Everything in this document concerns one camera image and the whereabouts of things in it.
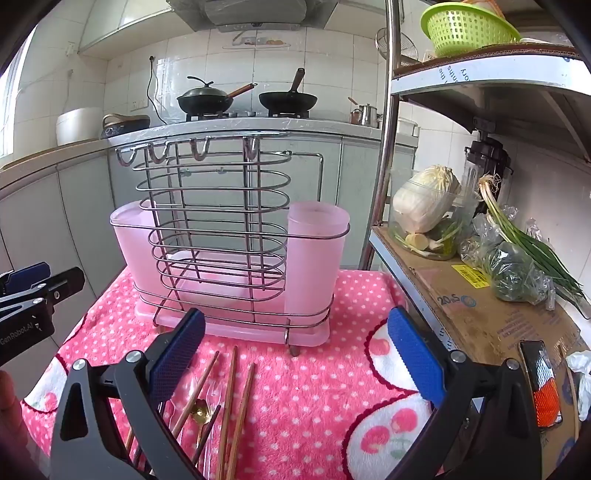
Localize gold spoon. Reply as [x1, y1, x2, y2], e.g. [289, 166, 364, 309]
[190, 399, 213, 462]

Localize metal skimmer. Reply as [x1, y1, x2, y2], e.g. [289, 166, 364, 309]
[375, 27, 421, 63]

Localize metal shelf unit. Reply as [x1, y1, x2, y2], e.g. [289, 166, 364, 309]
[360, 0, 591, 480]

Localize white rice cooker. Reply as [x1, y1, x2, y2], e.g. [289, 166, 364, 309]
[55, 107, 105, 147]

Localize clear plastic tub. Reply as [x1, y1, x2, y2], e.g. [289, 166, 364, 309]
[388, 168, 478, 261]

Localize grey kitchen counter cabinets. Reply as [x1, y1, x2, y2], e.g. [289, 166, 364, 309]
[0, 115, 419, 333]

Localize black induction cooker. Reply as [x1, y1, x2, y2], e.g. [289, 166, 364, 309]
[100, 113, 152, 140]

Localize range hood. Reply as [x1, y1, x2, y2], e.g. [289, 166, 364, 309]
[166, 0, 333, 33]

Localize gas stove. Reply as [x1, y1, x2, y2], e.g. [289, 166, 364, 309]
[185, 110, 311, 123]

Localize black power cable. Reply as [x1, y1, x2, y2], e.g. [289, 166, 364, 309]
[147, 55, 169, 125]

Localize wok with lid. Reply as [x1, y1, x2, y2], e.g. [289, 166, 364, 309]
[177, 78, 257, 115]

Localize metal wire utensil rack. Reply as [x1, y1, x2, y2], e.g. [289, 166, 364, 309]
[115, 134, 351, 357]

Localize green plastic basket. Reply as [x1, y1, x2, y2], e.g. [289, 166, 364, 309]
[420, 2, 522, 57]

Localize cardboard shelf liner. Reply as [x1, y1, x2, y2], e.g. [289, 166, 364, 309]
[392, 41, 578, 70]

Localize wide pink plastic utensil holder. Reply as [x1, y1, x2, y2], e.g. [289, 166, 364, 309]
[110, 200, 185, 305]

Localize black blender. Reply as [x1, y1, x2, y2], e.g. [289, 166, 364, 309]
[464, 131, 514, 217]

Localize tall pink plastic utensil cup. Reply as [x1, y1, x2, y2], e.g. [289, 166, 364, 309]
[285, 200, 349, 319]

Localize pink plastic drip tray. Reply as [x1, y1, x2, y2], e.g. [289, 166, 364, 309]
[136, 295, 332, 348]

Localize large printed cardboard sheet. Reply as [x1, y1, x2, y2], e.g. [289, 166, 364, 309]
[372, 226, 591, 480]

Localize glass wall shelf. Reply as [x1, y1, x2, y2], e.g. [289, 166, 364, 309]
[222, 34, 293, 51]

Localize pink polka dot blanket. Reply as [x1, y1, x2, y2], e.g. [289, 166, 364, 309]
[21, 267, 444, 480]

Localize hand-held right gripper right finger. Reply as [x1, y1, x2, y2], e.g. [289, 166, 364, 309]
[387, 307, 543, 480]

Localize person's left hand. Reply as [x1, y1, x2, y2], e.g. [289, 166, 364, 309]
[0, 371, 31, 467]

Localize white crumpled tissue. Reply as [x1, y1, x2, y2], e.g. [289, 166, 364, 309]
[566, 351, 591, 418]

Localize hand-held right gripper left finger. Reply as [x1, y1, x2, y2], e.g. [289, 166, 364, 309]
[50, 308, 206, 480]

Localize stainless steel kettle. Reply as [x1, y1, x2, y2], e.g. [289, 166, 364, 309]
[358, 103, 384, 127]

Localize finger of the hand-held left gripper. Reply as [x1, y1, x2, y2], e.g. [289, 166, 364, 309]
[0, 262, 51, 296]
[0, 267, 86, 319]

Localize wall cabinets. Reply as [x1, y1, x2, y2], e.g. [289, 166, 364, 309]
[78, 0, 195, 58]

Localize napa cabbage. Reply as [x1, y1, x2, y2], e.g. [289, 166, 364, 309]
[392, 165, 462, 234]

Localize window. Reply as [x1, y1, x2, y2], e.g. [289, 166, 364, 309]
[0, 28, 35, 160]

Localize black wok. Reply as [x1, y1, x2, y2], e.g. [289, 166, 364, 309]
[257, 68, 319, 114]

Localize green onions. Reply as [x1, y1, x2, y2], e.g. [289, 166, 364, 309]
[478, 174, 591, 319]

